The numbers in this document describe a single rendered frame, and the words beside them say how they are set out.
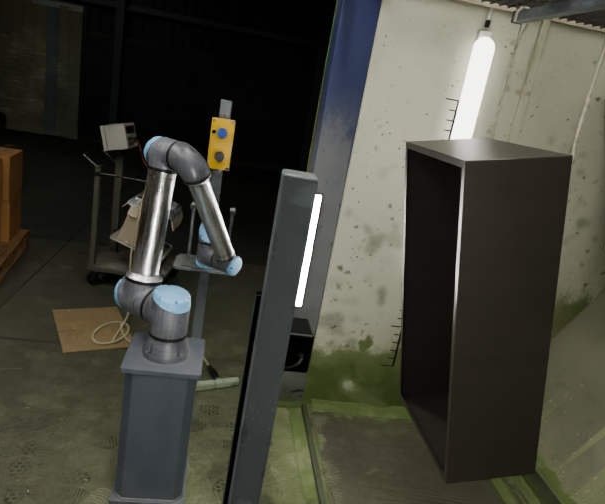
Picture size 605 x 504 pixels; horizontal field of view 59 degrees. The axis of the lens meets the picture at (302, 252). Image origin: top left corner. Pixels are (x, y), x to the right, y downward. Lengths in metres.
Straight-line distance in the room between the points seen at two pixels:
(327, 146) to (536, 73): 1.10
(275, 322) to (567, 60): 2.54
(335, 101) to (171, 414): 1.61
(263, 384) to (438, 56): 2.22
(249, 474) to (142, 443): 1.45
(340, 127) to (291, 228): 1.98
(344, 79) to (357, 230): 0.76
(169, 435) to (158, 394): 0.19
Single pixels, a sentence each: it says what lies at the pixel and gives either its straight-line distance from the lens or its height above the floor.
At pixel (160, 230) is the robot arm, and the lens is 2.21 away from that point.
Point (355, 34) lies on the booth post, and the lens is 2.73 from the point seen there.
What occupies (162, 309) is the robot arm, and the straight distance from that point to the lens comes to 2.15.
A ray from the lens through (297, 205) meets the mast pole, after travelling 0.76.
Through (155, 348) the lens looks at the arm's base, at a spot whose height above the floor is 0.70.
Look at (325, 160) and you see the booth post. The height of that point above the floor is 1.44.
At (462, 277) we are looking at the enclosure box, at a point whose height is 1.27.
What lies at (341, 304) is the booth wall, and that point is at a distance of 2.96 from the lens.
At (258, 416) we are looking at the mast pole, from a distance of 0.90.
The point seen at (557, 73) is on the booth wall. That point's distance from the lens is 3.11.
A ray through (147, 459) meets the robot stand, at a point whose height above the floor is 0.23.
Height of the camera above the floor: 1.75
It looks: 16 degrees down
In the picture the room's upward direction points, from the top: 10 degrees clockwise
